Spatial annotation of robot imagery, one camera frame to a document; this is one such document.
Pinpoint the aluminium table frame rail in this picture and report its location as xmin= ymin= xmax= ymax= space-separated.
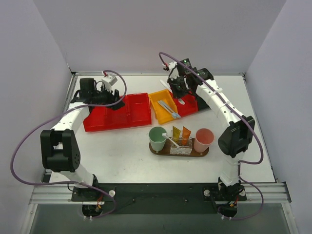
xmin=19 ymin=71 xmax=292 ymax=234

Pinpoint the clear textured glass holder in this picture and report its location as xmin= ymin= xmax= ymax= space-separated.
xmin=169 ymin=133 xmax=193 ymax=156

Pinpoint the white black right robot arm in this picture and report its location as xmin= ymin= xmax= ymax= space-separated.
xmin=164 ymin=58 xmax=255 ymax=187

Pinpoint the red toothpaste bin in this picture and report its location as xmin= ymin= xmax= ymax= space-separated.
xmin=171 ymin=94 xmax=198 ymax=117

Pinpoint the white toothbrush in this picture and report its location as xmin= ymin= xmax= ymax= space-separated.
xmin=162 ymin=133 xmax=180 ymax=148
xmin=160 ymin=80 xmax=185 ymax=105

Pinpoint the brown oval wooden tray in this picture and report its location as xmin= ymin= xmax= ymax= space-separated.
xmin=149 ymin=138 xmax=210 ymax=157

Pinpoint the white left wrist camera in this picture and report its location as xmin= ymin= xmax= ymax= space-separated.
xmin=101 ymin=72 xmax=117 ymax=92

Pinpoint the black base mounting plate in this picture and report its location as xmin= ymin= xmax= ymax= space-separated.
xmin=71 ymin=183 xmax=247 ymax=216

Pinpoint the pink cup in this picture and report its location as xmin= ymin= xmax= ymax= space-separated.
xmin=194 ymin=128 xmax=215 ymax=153

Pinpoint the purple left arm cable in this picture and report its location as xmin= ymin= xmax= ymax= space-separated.
xmin=10 ymin=70 xmax=127 ymax=219

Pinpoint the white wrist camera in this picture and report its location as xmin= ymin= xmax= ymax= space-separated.
xmin=101 ymin=72 xmax=117 ymax=92
xmin=163 ymin=61 xmax=179 ymax=82

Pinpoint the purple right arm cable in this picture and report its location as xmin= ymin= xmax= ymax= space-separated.
xmin=158 ymin=52 xmax=264 ymax=221

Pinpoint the yellow bin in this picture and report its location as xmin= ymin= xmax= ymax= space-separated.
xmin=148 ymin=89 xmax=178 ymax=124

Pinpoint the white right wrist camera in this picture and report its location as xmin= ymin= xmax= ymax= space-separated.
xmin=163 ymin=61 xmax=179 ymax=82

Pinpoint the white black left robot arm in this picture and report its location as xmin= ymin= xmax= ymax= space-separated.
xmin=40 ymin=75 xmax=125 ymax=189

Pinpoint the yellow toothpaste tube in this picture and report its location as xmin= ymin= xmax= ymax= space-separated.
xmin=173 ymin=126 xmax=181 ymax=144

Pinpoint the orange toothpaste tube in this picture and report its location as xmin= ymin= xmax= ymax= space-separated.
xmin=181 ymin=126 xmax=191 ymax=146

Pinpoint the black bin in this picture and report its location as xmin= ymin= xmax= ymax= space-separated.
xmin=196 ymin=97 xmax=210 ymax=112

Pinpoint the green cup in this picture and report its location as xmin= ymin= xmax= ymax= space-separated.
xmin=149 ymin=127 xmax=167 ymax=151

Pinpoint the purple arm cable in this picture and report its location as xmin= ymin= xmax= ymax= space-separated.
xmin=158 ymin=52 xmax=264 ymax=221
xmin=10 ymin=70 xmax=127 ymax=219

